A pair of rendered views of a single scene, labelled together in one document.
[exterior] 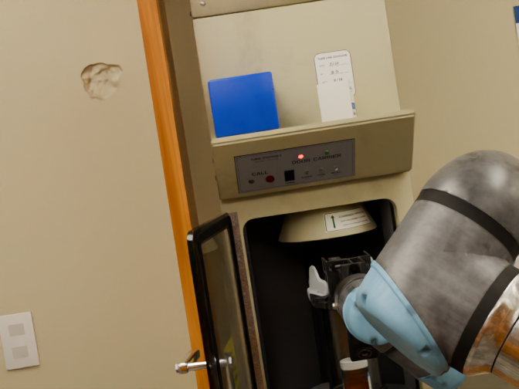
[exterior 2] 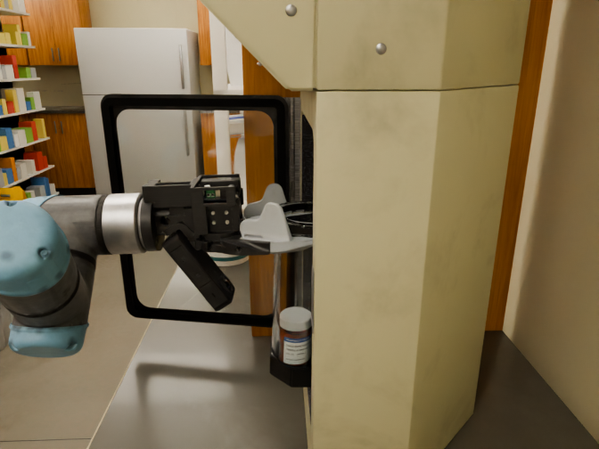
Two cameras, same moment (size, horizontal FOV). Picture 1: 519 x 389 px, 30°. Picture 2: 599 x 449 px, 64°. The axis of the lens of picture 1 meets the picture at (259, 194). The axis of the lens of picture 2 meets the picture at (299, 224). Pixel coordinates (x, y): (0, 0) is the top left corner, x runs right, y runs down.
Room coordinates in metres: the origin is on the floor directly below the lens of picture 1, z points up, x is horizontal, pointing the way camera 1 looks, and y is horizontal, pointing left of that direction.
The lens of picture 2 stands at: (1.60, -0.69, 1.43)
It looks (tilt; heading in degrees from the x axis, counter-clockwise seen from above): 18 degrees down; 90
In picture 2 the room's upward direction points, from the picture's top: straight up
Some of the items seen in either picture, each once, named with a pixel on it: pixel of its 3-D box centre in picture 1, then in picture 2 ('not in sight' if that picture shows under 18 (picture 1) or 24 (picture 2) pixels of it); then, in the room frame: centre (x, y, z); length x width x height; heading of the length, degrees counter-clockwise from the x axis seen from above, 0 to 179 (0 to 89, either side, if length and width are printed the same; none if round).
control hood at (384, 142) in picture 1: (313, 155); (256, 39); (1.55, -0.10, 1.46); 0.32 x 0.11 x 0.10; 92
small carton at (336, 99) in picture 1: (337, 101); not in sight; (1.55, -0.14, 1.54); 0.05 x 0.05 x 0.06; 78
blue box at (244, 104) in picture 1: (242, 106); not in sight; (1.55, 0.00, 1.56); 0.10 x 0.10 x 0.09; 2
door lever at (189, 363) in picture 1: (199, 360); not in sight; (1.37, 0.12, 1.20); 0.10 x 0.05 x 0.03; 172
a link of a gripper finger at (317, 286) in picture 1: (315, 282); (276, 205); (1.57, -0.07, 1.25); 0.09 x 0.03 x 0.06; 27
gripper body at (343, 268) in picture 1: (351, 285); (196, 215); (1.47, -0.12, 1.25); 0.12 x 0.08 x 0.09; 2
